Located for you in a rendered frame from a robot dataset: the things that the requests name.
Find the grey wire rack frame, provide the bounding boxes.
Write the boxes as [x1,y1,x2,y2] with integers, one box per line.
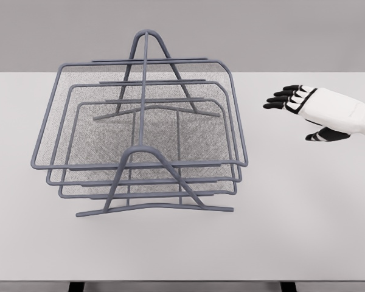
[75,28,235,218]

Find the medium grey mesh tray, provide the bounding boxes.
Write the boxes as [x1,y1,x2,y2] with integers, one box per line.
[46,80,243,187]

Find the large grey mesh tray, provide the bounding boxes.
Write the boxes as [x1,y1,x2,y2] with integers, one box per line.
[30,59,251,170]

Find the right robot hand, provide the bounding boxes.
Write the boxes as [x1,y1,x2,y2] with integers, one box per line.
[262,85,365,142]

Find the small grey mesh tray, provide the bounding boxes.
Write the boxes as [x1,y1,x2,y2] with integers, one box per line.
[58,97,236,200]

